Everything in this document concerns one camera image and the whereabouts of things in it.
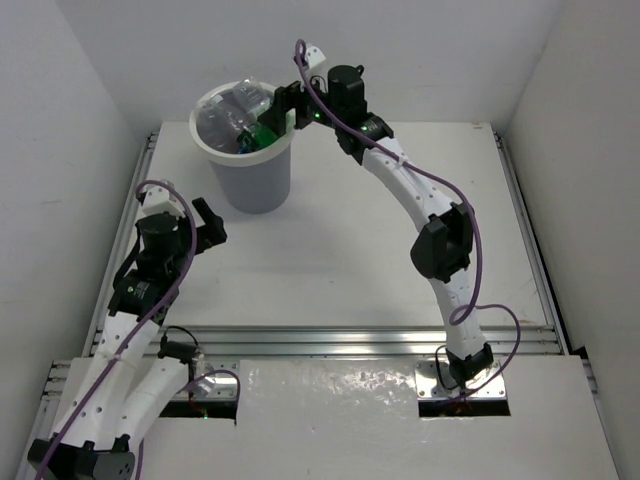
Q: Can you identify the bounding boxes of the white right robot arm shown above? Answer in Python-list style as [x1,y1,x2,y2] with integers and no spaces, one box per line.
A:
[259,64,493,388]

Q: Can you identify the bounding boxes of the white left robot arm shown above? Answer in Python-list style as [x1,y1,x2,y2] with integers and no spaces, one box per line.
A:
[27,192,227,479]

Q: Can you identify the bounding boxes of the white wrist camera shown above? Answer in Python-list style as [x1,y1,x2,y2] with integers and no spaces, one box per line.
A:
[302,44,327,77]
[139,180,185,218]

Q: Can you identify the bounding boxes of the clear bottle dark green label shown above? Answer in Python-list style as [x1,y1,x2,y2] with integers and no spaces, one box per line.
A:
[236,130,259,154]

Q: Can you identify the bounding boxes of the green plastic bottle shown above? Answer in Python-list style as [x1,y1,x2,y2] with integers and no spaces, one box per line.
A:
[251,124,278,151]

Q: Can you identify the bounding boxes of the clear bottle green white label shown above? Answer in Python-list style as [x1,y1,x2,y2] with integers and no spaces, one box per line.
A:
[232,77,272,119]

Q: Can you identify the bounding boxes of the white front cover panel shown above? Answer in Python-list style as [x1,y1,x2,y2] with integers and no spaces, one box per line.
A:
[238,359,418,424]

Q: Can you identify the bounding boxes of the aluminium left side rail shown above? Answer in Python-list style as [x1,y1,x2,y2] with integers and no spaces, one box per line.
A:
[81,129,159,357]

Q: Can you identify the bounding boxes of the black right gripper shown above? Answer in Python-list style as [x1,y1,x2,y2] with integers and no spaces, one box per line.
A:
[260,65,343,136]

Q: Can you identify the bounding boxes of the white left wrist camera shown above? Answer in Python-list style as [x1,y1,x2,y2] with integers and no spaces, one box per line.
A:
[139,180,185,218]

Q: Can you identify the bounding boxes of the grey bin with white rim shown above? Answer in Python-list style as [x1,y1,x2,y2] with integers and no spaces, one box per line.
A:
[189,81,294,214]

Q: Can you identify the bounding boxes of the clear unlabelled bottle blue cap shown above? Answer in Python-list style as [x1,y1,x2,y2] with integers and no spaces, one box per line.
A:
[196,95,252,154]

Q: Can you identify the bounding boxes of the aluminium front rail frame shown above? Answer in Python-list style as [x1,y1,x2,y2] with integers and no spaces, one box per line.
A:
[39,324,596,416]

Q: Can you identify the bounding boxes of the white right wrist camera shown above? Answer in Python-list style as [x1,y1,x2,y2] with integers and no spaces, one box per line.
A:
[302,44,327,77]

